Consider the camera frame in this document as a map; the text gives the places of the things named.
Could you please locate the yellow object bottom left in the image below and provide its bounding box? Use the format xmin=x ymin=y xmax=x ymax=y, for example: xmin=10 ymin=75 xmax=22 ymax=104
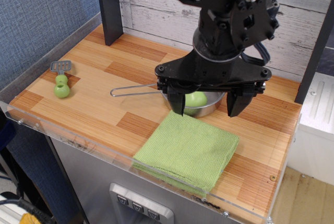
xmin=19 ymin=213 xmax=41 ymax=224

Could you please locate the dark grey right post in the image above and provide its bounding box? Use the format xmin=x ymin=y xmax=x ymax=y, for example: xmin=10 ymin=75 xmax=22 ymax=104
xmin=294 ymin=0 xmax=334 ymax=103

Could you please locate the green cloth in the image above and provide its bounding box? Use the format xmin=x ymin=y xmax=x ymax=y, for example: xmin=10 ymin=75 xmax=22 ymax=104
xmin=133 ymin=112 xmax=239 ymax=198

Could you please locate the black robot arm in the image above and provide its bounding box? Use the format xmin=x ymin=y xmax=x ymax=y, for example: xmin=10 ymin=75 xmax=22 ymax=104
xmin=155 ymin=0 xmax=279 ymax=117

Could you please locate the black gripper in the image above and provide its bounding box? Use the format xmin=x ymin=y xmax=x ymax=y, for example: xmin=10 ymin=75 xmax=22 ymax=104
xmin=155 ymin=47 xmax=271 ymax=117

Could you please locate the green toy apple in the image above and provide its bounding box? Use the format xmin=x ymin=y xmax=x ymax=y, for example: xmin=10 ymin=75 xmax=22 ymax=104
xmin=185 ymin=91 xmax=208 ymax=108

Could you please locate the silver control panel with buttons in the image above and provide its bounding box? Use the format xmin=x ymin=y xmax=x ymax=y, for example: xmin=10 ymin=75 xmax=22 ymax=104
xmin=109 ymin=183 xmax=174 ymax=223

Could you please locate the green grey toy spatula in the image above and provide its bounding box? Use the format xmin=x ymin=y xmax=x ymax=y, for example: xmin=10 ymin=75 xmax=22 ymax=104
xmin=50 ymin=61 xmax=71 ymax=98

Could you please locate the clear acrylic edge guard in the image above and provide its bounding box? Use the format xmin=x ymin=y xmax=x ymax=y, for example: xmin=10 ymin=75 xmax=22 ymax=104
xmin=1 ymin=15 xmax=301 ymax=223

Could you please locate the white cabinet at right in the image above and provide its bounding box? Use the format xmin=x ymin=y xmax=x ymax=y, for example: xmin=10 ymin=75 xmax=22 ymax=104
xmin=287 ymin=73 xmax=333 ymax=185

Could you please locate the dark grey left post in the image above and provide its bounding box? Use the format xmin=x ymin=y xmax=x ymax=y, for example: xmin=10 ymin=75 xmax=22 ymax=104
xmin=99 ymin=0 xmax=123 ymax=46

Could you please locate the small steel pot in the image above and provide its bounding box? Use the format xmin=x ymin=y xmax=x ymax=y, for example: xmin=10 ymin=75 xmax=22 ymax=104
xmin=110 ymin=84 xmax=225 ymax=117

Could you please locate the dark grey post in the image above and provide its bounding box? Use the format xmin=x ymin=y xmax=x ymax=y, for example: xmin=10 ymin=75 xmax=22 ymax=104
xmin=294 ymin=0 xmax=334 ymax=103
xmin=99 ymin=0 xmax=123 ymax=46

